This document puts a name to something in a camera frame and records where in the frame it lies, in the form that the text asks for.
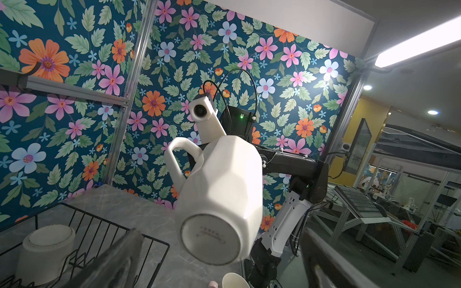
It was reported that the aluminium frame corner post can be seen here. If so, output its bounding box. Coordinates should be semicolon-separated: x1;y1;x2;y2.
102;1;158;186

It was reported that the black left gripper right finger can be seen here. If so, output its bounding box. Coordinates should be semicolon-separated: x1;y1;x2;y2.
300;228;377;288

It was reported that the pink mug white inside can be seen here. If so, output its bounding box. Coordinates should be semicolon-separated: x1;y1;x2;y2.
222;272;250;288

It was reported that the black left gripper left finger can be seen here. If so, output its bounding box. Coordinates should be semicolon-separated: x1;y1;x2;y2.
64;229;144;288

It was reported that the white faceted mug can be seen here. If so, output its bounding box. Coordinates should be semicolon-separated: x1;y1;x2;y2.
164;136;263;266

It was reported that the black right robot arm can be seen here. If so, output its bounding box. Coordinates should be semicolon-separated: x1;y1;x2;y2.
246;145;329;288

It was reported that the black wire dish rack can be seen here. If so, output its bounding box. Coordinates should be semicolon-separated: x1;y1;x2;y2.
0;202;170;288

